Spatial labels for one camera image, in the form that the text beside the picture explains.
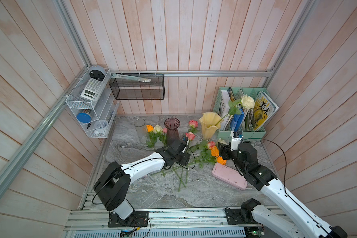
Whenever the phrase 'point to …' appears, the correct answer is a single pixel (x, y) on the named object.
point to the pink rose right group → (211, 144)
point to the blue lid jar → (85, 116)
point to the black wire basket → (126, 89)
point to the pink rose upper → (193, 124)
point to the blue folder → (236, 119)
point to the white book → (224, 106)
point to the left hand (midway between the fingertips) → (183, 157)
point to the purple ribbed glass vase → (172, 125)
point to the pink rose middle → (191, 137)
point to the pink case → (229, 175)
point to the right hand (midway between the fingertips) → (223, 141)
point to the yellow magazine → (265, 107)
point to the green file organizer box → (246, 126)
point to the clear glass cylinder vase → (140, 125)
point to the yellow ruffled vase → (210, 122)
